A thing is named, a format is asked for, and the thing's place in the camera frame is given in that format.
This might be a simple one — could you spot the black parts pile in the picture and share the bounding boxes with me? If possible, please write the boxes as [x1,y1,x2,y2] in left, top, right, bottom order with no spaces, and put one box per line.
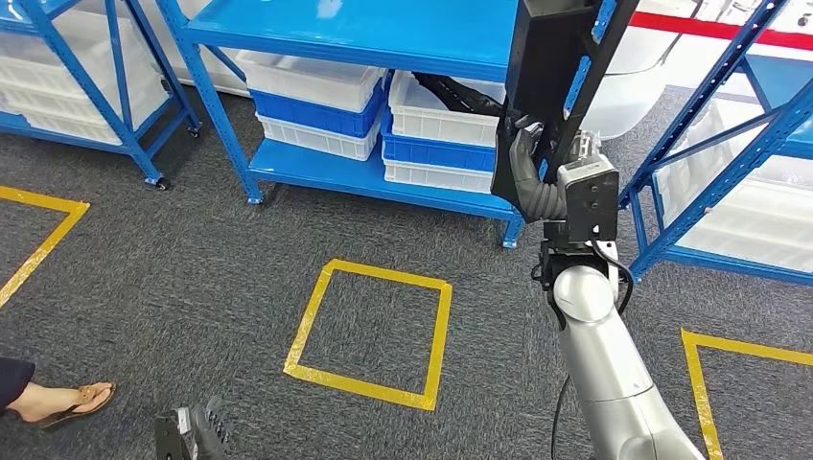
[412,71,506,119]

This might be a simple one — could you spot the white bin stack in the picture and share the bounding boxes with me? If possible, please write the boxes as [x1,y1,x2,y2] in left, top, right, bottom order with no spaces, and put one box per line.
[0,9,172,146]
[654,98,813,274]

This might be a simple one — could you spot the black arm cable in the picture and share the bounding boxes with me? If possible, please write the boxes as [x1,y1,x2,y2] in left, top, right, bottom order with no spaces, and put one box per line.
[549,240,635,460]

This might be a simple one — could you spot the white car with red stripe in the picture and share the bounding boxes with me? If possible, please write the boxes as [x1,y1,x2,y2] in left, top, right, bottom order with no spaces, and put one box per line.
[581,0,813,142]

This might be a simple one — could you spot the person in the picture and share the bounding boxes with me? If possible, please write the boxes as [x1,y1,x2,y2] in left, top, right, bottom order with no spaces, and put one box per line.
[0,356,118,433]

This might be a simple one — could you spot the white plastic bin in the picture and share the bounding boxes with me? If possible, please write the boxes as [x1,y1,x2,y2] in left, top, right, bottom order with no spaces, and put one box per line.
[387,69,509,149]
[236,49,387,114]
[383,157,496,196]
[255,107,385,163]

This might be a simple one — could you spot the blue metal shelf rack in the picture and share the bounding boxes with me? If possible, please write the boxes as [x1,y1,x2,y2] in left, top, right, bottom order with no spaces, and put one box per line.
[618,0,813,288]
[0,0,203,192]
[153,0,620,250]

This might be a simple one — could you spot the black plastic frame part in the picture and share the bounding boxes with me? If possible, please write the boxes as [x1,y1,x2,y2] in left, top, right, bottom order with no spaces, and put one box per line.
[490,0,639,220]

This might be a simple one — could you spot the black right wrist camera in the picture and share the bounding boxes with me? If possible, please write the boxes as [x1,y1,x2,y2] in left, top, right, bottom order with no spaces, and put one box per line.
[557,151,620,245]

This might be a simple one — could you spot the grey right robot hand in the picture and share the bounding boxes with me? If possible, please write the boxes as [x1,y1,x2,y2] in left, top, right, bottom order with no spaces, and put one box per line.
[507,114,605,223]

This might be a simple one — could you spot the brown sandal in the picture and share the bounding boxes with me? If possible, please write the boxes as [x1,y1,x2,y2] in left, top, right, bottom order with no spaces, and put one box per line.
[37,381,118,433]

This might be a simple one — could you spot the yellow floor tape square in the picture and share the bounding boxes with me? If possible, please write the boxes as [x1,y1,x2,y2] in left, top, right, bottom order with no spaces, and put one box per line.
[0,185,91,311]
[681,328,813,460]

